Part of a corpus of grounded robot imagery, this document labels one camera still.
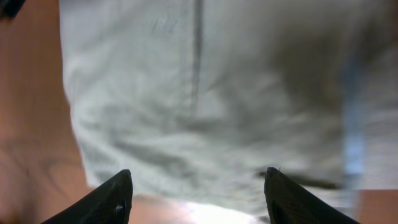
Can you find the khaki beige trousers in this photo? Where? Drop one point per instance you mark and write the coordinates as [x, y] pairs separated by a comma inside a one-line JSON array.
[[198, 98]]

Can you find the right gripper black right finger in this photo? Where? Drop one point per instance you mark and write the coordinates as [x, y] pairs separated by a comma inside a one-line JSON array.
[[290, 203]]

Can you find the dark blue garment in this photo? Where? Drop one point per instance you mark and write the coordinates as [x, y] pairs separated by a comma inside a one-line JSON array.
[[10, 8]]

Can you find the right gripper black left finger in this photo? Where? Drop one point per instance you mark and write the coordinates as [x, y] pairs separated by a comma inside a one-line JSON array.
[[110, 203]]

